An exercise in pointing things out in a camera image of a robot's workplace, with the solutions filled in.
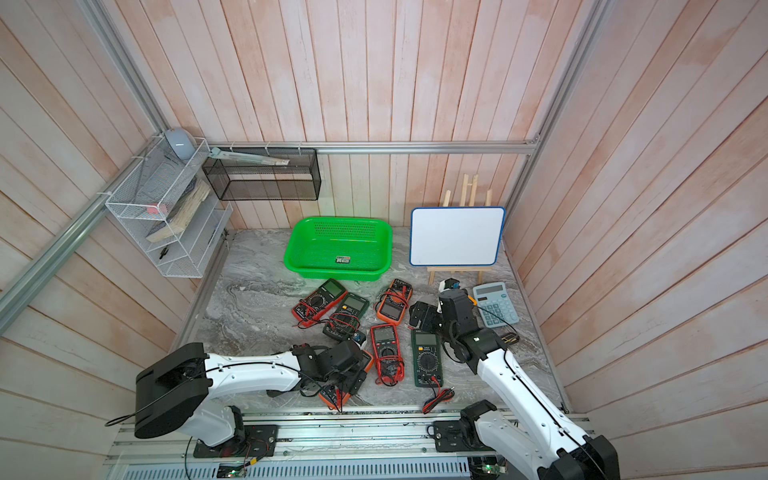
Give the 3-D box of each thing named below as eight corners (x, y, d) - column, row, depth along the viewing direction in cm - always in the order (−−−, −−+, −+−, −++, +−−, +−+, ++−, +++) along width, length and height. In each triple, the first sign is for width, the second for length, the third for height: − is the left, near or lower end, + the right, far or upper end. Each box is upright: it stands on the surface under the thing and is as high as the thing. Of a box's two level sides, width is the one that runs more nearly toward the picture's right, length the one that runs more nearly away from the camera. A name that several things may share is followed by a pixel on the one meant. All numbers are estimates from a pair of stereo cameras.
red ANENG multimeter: (292, 316, 98) (289, 310, 95) (333, 282, 107) (332, 276, 104) (307, 331, 95) (305, 326, 92) (349, 295, 103) (348, 289, 100)
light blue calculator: (487, 328, 95) (491, 322, 92) (471, 291, 104) (475, 284, 101) (518, 324, 96) (524, 318, 93) (501, 287, 105) (505, 281, 102)
